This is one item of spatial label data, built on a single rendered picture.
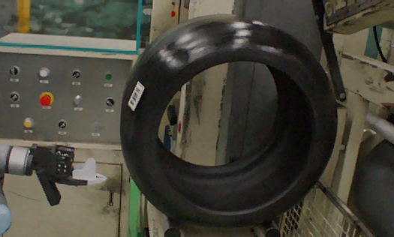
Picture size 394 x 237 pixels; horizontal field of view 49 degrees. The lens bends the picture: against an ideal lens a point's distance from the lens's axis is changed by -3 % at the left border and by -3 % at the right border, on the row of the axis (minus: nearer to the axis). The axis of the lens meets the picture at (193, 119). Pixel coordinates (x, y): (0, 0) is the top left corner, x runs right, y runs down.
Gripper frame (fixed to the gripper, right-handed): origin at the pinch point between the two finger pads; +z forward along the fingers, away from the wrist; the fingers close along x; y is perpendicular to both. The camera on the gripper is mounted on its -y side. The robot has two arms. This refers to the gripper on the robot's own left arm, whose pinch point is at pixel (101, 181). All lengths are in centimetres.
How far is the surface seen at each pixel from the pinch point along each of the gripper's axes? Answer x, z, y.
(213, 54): -11.8, 19.8, 41.2
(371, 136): 45, 105, 15
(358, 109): 21, 80, 29
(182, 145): 26.1, 25.0, 4.7
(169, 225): -8.8, 19.6, -5.9
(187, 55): -11.4, 14.0, 39.8
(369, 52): 930, 628, 8
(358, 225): -21, 65, 7
